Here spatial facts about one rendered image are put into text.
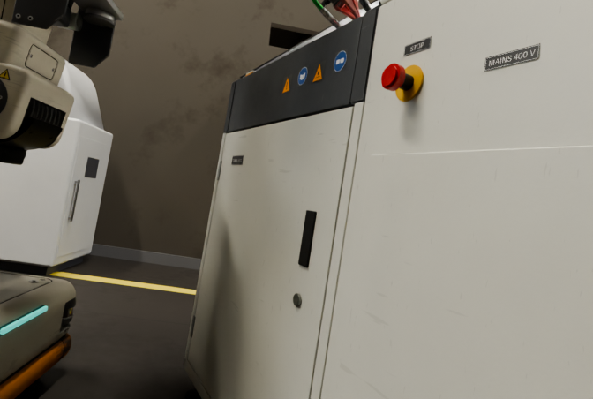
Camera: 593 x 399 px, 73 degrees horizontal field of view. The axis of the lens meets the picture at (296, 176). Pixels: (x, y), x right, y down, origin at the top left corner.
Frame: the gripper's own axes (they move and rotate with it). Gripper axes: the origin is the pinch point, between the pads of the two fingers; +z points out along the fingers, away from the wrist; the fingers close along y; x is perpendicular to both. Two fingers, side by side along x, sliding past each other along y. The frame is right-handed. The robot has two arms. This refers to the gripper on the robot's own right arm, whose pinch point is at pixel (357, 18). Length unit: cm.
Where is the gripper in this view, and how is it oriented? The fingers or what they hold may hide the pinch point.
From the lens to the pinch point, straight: 117.3
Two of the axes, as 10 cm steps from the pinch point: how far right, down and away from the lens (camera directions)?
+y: 7.8, -5.8, 2.2
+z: 5.7, 8.1, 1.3
